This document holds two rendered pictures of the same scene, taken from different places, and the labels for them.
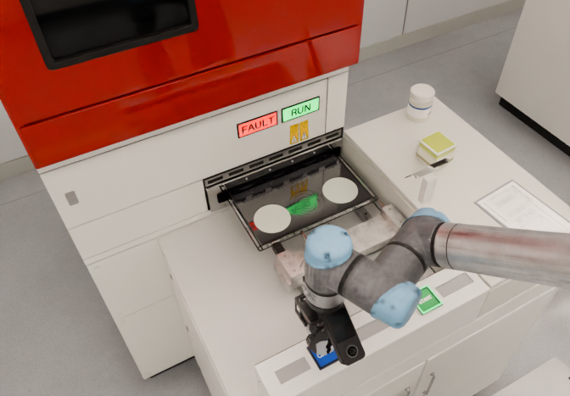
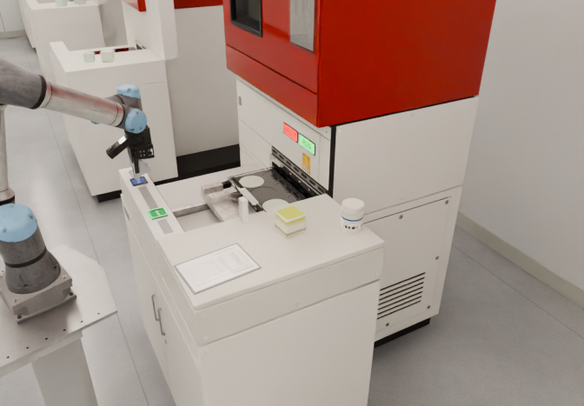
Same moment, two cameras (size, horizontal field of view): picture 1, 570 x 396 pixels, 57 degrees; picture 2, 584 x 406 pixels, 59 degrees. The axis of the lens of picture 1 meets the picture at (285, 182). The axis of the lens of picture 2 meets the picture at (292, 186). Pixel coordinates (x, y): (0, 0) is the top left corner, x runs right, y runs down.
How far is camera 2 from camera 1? 2.06 m
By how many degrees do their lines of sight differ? 69
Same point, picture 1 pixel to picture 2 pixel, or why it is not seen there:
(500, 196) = (241, 256)
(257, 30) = (278, 56)
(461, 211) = (228, 236)
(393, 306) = not seen: hidden behind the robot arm
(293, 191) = (275, 189)
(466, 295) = (155, 229)
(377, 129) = (328, 207)
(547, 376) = (105, 302)
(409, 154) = not seen: hidden behind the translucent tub
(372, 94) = not seen: outside the picture
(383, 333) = (142, 198)
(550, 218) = (210, 279)
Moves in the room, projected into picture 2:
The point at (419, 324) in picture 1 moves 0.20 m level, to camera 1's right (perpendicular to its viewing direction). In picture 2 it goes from (142, 210) to (127, 244)
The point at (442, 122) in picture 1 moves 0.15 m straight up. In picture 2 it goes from (342, 241) to (345, 199)
